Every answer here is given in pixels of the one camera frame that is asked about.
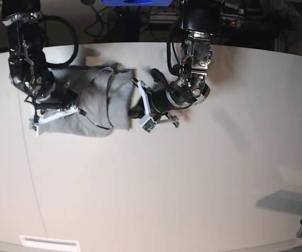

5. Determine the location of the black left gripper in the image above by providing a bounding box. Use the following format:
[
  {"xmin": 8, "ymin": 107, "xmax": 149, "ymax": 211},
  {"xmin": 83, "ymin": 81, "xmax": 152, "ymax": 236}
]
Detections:
[{"xmin": 128, "ymin": 68, "xmax": 188, "ymax": 119}]

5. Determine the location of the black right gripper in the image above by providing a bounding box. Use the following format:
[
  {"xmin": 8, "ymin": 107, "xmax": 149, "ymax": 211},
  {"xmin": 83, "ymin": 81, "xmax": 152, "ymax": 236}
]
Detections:
[{"xmin": 31, "ymin": 83, "xmax": 78, "ymax": 113}]

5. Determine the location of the grey T-shirt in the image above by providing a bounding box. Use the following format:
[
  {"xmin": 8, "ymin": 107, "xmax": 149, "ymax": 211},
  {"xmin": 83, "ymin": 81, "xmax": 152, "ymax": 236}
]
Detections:
[{"xmin": 45, "ymin": 62, "xmax": 134, "ymax": 137}]

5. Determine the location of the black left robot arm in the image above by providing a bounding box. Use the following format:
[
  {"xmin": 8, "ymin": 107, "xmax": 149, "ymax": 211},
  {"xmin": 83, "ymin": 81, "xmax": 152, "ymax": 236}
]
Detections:
[{"xmin": 128, "ymin": 1, "xmax": 222, "ymax": 119}]

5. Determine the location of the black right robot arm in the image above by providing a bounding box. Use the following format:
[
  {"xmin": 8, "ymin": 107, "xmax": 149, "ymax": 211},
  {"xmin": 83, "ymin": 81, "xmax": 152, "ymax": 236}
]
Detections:
[{"xmin": 2, "ymin": 1, "xmax": 79, "ymax": 110}]

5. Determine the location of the blue plastic box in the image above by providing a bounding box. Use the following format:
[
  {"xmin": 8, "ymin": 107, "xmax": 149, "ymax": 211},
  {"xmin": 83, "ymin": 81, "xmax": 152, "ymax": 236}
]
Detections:
[{"xmin": 101, "ymin": 0, "xmax": 172, "ymax": 7}]

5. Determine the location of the white power strip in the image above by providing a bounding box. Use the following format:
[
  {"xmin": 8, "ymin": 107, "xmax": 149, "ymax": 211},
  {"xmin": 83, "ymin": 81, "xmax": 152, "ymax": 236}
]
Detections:
[{"xmin": 221, "ymin": 15, "xmax": 244, "ymax": 27}]

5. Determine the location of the white label strip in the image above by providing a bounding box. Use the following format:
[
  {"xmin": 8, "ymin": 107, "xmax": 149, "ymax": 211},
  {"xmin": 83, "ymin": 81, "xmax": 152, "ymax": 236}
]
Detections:
[{"xmin": 20, "ymin": 235, "xmax": 81, "ymax": 251}]

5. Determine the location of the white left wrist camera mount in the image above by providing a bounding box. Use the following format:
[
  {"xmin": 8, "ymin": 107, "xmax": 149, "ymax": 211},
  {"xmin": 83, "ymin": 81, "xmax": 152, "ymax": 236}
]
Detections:
[{"xmin": 131, "ymin": 78, "xmax": 180, "ymax": 134}]

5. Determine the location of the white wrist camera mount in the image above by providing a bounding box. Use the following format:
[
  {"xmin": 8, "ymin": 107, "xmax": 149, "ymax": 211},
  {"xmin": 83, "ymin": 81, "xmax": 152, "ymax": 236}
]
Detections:
[
  {"xmin": 131, "ymin": 78, "xmax": 180, "ymax": 134},
  {"xmin": 28, "ymin": 104, "xmax": 87, "ymax": 136}
]

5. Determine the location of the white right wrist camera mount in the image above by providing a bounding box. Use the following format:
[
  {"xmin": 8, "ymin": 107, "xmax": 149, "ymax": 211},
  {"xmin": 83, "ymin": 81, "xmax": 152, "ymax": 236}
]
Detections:
[{"xmin": 28, "ymin": 104, "xmax": 87, "ymax": 136}]

